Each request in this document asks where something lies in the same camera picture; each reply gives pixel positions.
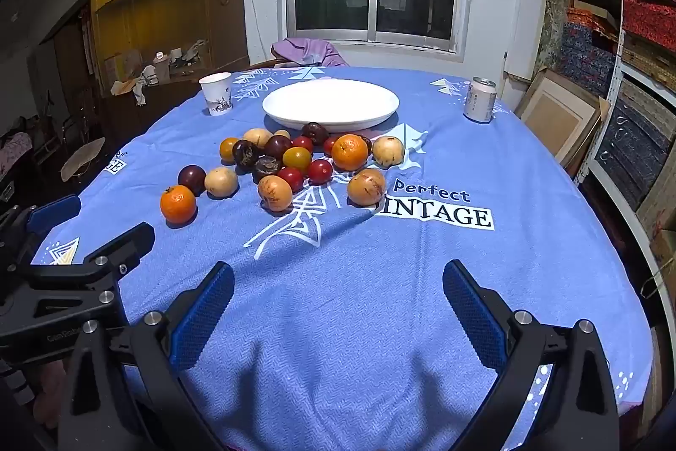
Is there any orange passion fruit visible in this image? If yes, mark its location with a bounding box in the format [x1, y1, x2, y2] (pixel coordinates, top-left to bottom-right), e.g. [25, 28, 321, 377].
[347, 168, 387, 207]
[258, 175, 293, 212]

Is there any beige round fruit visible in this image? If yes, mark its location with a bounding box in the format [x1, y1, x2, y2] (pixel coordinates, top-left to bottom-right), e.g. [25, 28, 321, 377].
[204, 167, 240, 198]
[243, 128, 274, 150]

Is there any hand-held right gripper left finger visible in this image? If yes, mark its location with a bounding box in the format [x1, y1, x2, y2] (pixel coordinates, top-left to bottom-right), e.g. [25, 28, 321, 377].
[57, 262, 236, 451]

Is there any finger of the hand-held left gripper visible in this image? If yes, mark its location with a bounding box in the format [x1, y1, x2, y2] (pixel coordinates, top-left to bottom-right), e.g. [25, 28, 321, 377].
[0, 194, 82, 262]
[24, 222, 155, 309]

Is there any purple jacket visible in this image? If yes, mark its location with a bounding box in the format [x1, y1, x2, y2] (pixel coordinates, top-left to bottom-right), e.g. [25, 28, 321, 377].
[271, 37, 349, 68]

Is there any brown mangosteen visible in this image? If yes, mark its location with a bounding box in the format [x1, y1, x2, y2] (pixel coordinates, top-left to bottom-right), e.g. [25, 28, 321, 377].
[252, 156, 282, 182]

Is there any white drink can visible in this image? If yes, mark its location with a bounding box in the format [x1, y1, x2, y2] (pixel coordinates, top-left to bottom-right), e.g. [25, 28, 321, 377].
[463, 77, 497, 123]

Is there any white paper cup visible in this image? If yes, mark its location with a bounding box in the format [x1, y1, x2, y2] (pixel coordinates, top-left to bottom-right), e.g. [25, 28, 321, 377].
[199, 72, 233, 117]

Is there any beige round seat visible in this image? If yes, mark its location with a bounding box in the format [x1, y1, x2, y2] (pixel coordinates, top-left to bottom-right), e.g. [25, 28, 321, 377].
[60, 137, 106, 182]

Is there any brown cardboard box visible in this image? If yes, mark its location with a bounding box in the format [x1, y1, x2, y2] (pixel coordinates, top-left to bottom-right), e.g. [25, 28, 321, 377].
[636, 197, 676, 304]

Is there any grey green textured panel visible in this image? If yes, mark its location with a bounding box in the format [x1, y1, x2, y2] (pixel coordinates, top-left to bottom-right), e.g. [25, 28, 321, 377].
[536, 0, 570, 71]

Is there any blue printed tablecloth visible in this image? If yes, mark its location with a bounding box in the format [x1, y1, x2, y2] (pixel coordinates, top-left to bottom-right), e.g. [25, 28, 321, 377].
[32, 66, 656, 451]

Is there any white plate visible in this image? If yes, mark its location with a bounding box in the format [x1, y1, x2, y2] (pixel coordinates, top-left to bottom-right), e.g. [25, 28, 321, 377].
[262, 79, 401, 131]

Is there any large beige spotted fruit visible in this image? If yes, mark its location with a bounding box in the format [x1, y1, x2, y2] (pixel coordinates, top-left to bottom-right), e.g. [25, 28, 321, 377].
[372, 136, 406, 167]

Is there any white leaning panel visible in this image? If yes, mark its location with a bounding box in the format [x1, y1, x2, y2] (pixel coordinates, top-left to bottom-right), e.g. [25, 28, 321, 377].
[504, 0, 548, 79]

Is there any wooden picture frame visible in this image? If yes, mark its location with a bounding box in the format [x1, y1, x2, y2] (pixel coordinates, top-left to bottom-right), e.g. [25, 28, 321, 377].
[515, 66, 612, 172]

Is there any white crumpled cloth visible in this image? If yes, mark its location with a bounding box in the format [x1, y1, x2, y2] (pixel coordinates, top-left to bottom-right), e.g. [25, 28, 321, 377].
[132, 65, 159, 106]

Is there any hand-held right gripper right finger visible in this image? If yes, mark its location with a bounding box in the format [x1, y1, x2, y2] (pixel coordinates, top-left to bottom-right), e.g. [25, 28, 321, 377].
[442, 259, 620, 451]

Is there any orange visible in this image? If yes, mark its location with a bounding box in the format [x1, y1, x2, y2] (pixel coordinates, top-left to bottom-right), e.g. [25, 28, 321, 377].
[332, 134, 369, 171]
[161, 185, 197, 224]

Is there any pink cloth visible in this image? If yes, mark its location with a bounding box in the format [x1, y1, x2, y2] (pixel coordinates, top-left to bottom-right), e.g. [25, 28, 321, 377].
[0, 131, 33, 167]

